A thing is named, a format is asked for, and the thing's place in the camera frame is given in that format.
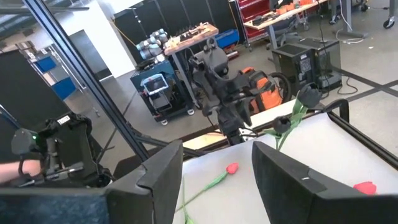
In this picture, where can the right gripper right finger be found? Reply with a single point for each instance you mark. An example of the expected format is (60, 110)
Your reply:
(289, 186)

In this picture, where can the wooden workbench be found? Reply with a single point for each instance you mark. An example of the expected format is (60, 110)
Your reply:
(199, 34)

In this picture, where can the black table frame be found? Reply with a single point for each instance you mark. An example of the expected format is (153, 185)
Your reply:
(367, 141)

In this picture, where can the person's forearm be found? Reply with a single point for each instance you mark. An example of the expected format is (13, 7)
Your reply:
(15, 171)

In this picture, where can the black curtain wall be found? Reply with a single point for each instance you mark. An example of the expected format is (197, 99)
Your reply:
(174, 15)

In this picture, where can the blue storage bin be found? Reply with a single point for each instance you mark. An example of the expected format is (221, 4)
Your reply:
(228, 37)

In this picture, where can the blue equipment cart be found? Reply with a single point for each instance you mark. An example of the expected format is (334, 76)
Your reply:
(164, 70)

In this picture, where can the black partition panel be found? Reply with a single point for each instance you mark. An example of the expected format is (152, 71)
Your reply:
(21, 99)

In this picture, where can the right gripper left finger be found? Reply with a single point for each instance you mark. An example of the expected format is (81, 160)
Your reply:
(149, 193)

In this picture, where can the black equipment case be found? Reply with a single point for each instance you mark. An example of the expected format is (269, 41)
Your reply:
(292, 71)
(329, 59)

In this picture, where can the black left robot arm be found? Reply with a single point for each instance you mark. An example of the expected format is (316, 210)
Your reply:
(214, 59)

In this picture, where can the black frame strut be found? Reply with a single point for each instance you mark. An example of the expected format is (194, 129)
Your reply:
(87, 77)

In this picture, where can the black artificial tulip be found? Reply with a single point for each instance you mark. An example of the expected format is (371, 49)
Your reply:
(309, 96)
(281, 124)

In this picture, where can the long wooden table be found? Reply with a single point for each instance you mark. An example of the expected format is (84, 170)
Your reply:
(280, 17)

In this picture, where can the red artificial tulip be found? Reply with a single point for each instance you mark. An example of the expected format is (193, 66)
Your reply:
(231, 168)
(365, 188)

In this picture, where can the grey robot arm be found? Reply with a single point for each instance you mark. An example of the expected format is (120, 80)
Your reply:
(152, 45)

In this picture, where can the red tool cabinet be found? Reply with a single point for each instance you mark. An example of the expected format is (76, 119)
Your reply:
(253, 12)

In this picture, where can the black caster wheel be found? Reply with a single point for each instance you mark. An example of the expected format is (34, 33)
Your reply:
(388, 23)

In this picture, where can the white framed tablet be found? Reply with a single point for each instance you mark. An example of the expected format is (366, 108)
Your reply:
(154, 84)

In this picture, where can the blue and white cabinet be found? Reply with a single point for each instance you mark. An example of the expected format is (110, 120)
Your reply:
(46, 63)

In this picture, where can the orange vacuum cleaner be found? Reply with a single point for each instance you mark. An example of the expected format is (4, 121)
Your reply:
(267, 93)

